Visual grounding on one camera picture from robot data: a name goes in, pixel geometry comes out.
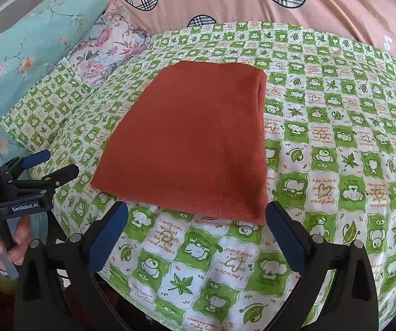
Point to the teal floral pillow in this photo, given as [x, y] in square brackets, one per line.
[31, 48]

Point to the rust orange knit sweater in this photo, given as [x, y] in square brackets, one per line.
[193, 142]

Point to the person's left hand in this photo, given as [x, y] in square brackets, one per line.
[22, 237]

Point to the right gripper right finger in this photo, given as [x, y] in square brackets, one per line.
[352, 301]

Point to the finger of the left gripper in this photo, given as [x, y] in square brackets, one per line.
[51, 181]
[17, 165]

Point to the green checkered bed sheet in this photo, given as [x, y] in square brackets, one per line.
[330, 143]

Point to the white floral pillow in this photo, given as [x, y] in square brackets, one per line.
[110, 42]

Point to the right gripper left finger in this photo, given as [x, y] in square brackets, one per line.
[57, 289]

